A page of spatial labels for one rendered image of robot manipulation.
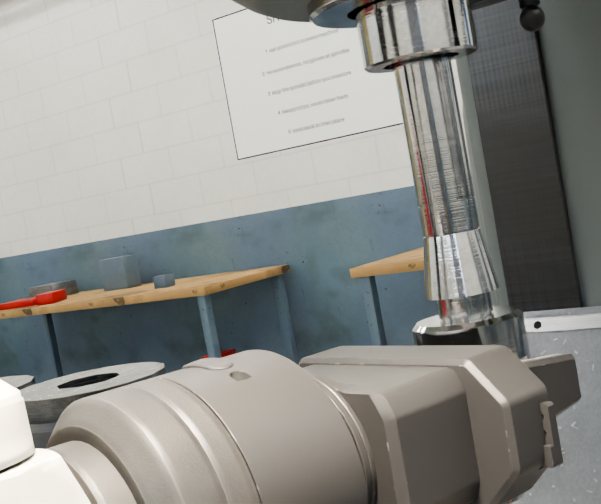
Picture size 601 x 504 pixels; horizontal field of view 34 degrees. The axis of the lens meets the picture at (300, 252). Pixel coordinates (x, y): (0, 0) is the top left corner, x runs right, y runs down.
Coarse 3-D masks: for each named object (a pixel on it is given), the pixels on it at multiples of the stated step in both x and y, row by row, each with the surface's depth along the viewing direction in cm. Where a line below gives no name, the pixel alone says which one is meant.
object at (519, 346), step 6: (522, 336) 40; (504, 342) 39; (510, 342) 40; (516, 342) 40; (522, 342) 40; (510, 348) 40; (516, 348) 40; (522, 348) 40; (528, 348) 41; (516, 354) 40; (522, 354) 40; (528, 354) 41
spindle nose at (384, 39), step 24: (384, 0) 39; (408, 0) 38; (432, 0) 38; (456, 0) 39; (360, 24) 40; (384, 24) 39; (408, 24) 38; (432, 24) 38; (456, 24) 39; (384, 48) 39; (408, 48) 38; (432, 48) 38; (456, 48) 39; (384, 72) 42
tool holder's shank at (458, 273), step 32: (416, 64) 40; (448, 64) 40; (416, 96) 40; (448, 96) 40; (416, 128) 40; (448, 128) 40; (416, 160) 41; (448, 160) 40; (416, 192) 41; (448, 192) 40; (448, 224) 40; (448, 256) 40; (480, 256) 40; (448, 288) 40; (480, 288) 40; (448, 320) 41
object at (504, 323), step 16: (432, 320) 42; (464, 320) 40; (480, 320) 39; (496, 320) 39; (512, 320) 40; (416, 336) 41; (432, 336) 40; (448, 336) 40; (464, 336) 39; (480, 336) 39; (496, 336) 39; (512, 336) 40
